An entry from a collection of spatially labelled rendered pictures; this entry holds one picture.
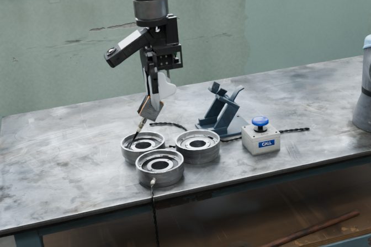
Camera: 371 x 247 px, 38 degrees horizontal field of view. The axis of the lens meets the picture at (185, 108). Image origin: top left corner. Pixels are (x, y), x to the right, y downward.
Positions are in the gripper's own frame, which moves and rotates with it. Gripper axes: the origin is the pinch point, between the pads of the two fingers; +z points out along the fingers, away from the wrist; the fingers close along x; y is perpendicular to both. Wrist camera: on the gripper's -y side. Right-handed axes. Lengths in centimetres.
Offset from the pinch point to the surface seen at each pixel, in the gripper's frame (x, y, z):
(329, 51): 153, 139, 52
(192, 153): -9.2, 6.1, 10.0
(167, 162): -10.1, -0.2, 10.4
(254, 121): -7.8, 22.1, 6.0
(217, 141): -8.0, 12.5, 9.1
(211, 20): 154, 68, 23
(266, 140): -10.7, 23.6, 10.1
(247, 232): -5.7, 19.9, 38.2
